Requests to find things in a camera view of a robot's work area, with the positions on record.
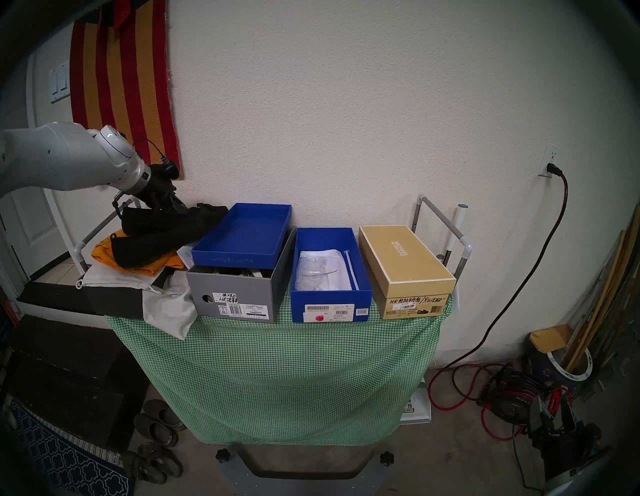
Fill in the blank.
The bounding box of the grey cart rail pipe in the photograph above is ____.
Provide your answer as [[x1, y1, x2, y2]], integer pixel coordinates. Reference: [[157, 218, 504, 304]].
[[412, 196, 472, 281]]

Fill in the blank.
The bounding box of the grey shoe box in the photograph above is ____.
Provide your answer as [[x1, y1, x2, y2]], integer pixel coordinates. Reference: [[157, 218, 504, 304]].
[[186, 227, 297, 324]]

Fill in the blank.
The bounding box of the blue patterned rug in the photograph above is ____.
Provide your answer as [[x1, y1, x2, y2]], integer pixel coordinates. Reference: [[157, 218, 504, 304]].
[[10, 400, 135, 496]]

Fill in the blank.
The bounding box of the tan shoe box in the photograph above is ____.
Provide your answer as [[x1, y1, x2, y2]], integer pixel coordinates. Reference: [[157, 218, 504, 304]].
[[358, 225, 457, 320]]

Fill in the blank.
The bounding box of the orange cloth bag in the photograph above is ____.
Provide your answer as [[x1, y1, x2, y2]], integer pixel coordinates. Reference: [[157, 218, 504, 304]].
[[91, 229, 187, 277]]

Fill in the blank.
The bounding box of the blue white bucket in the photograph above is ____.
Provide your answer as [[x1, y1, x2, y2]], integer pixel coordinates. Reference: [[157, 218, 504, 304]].
[[530, 340, 594, 396]]

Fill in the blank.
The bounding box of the white wall outlet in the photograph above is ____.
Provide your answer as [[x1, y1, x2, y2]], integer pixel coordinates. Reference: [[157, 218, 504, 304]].
[[539, 144, 560, 178]]

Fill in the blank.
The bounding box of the white cloth bag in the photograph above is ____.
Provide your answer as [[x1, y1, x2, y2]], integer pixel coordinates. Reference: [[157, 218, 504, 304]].
[[76, 262, 199, 341]]

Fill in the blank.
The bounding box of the dark wooden cabinet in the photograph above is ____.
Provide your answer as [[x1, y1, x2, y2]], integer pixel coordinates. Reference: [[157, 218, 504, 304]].
[[0, 315, 151, 453]]

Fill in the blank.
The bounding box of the white plastic stick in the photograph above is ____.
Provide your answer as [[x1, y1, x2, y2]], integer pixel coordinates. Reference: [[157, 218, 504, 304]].
[[343, 250, 360, 291]]

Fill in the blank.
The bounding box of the white plastic pipe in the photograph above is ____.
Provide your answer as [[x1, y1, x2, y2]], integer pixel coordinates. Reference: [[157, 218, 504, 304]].
[[446, 203, 469, 253]]

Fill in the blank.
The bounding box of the black red cable reel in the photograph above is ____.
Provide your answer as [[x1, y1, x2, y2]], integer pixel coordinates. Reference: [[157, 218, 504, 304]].
[[480, 367, 551, 441]]

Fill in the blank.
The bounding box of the green checkered tablecloth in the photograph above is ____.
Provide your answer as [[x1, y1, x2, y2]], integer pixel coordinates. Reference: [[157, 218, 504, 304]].
[[106, 272, 453, 447]]

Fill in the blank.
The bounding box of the blue shoe box lid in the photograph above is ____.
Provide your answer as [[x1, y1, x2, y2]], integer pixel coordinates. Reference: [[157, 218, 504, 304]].
[[191, 202, 292, 269]]

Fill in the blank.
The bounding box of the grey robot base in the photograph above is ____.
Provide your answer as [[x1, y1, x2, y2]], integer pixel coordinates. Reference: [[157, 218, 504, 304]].
[[216, 442, 401, 496]]

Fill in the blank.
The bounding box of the white floor scale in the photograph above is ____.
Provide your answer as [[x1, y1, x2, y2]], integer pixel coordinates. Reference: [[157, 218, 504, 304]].
[[400, 382, 432, 425]]

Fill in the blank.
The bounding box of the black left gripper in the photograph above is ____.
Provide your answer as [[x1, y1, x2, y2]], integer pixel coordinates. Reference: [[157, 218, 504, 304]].
[[144, 161, 189, 212]]

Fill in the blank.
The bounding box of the red black power cable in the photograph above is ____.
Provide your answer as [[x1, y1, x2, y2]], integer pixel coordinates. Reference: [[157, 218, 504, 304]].
[[427, 163, 569, 412]]

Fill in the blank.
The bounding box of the blue shoe box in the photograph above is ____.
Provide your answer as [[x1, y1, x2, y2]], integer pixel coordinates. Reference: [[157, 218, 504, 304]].
[[290, 227, 373, 323]]

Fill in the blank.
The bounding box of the red yellow striped wall cloth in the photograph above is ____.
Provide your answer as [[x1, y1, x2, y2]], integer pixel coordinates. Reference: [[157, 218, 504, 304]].
[[70, 0, 182, 180]]

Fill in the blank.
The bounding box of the white tissue paper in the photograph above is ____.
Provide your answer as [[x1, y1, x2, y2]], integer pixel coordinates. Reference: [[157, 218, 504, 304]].
[[294, 248, 353, 292]]

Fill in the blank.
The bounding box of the black machine with red clamps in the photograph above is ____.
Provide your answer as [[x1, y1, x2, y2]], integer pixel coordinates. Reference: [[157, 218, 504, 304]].
[[530, 387, 606, 481]]

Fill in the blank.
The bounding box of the bundle of wooden sticks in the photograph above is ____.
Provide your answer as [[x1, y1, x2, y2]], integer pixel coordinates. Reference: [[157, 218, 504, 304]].
[[565, 202, 640, 373]]

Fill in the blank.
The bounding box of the dark grey floor shoe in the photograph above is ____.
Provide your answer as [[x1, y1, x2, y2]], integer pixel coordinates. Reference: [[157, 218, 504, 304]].
[[121, 450, 168, 486], [137, 441, 184, 478], [142, 398, 187, 432], [133, 413, 179, 448]]

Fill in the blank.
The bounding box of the white metal rack frame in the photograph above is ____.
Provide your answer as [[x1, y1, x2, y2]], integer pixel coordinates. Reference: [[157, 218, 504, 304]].
[[74, 195, 143, 273]]

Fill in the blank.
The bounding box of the white door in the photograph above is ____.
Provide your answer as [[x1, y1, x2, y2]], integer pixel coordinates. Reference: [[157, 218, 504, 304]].
[[0, 190, 66, 281]]

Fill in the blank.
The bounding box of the tan cardboard piece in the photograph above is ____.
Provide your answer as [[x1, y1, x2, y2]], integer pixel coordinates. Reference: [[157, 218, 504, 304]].
[[529, 324, 575, 353]]

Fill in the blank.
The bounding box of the white light switch plate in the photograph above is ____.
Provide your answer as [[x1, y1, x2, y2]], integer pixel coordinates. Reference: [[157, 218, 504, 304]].
[[48, 60, 72, 104]]

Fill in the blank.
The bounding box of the black shoe with bow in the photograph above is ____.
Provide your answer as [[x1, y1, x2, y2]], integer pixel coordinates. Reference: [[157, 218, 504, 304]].
[[121, 202, 229, 237]]

